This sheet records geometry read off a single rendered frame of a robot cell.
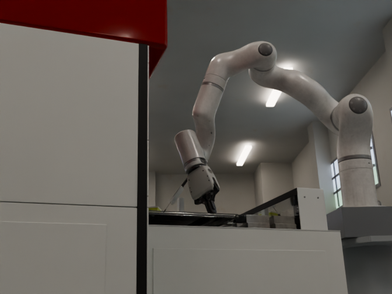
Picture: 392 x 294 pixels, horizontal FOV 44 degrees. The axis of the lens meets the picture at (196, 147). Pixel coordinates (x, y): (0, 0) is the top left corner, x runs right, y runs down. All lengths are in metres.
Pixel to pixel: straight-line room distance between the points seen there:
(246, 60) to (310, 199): 0.61
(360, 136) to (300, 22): 4.24
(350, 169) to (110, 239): 1.03
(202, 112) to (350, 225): 0.65
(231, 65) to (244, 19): 3.93
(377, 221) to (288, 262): 0.43
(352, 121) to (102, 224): 1.07
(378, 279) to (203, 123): 0.81
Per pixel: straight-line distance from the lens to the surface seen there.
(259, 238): 1.37
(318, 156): 8.69
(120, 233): 1.05
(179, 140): 1.81
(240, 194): 11.69
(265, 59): 1.85
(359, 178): 1.81
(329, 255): 1.48
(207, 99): 1.84
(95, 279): 1.03
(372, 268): 1.75
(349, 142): 1.84
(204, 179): 1.72
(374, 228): 1.71
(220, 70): 1.89
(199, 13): 5.66
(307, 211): 1.54
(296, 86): 1.89
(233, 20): 5.82
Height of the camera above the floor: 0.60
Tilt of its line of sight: 19 degrees up
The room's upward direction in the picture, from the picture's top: 2 degrees counter-clockwise
